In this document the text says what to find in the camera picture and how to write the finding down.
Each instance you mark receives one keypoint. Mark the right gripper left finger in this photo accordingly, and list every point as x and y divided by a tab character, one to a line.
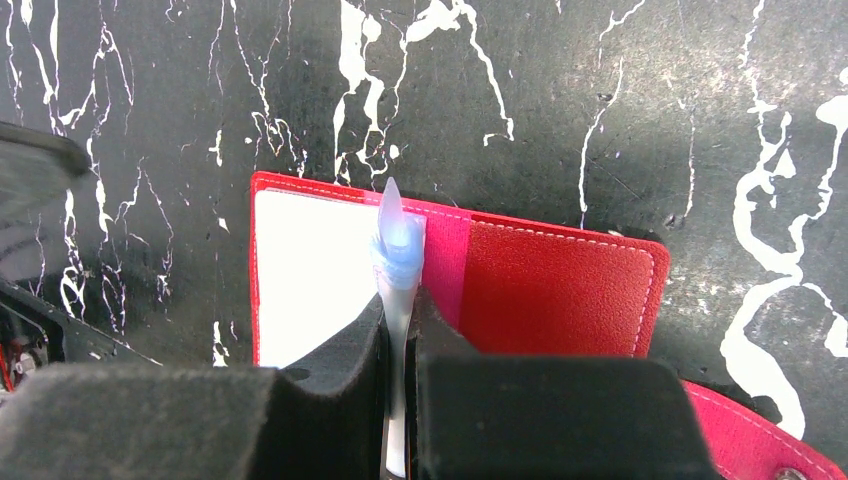
318	418

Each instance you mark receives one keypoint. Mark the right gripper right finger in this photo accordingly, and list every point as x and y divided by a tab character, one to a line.
471	415

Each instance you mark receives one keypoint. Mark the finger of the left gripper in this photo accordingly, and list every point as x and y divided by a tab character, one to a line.
37	164

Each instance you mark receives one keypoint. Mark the red leather card holder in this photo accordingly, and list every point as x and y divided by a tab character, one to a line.
509	286

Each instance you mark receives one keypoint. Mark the white credit card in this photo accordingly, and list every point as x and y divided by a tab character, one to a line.
398	251

